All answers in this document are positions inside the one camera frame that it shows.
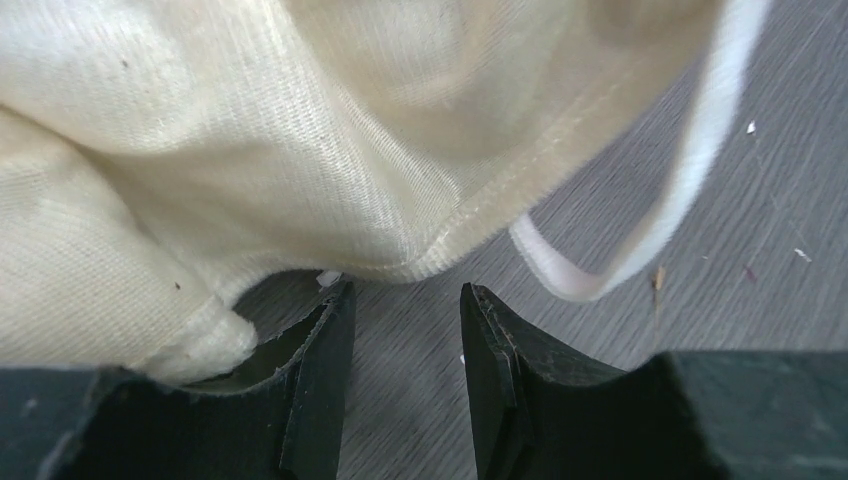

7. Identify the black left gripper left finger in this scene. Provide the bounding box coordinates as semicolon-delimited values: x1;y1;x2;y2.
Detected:
185;282;356;479

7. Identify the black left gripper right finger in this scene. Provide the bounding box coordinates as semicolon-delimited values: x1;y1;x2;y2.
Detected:
460;283;624;479

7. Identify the large bear print cushion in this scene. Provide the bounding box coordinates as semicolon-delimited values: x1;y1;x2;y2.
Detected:
1;1;744;383

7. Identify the white tie strings corner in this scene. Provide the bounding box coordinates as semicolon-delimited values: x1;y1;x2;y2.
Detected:
508;0;773;303

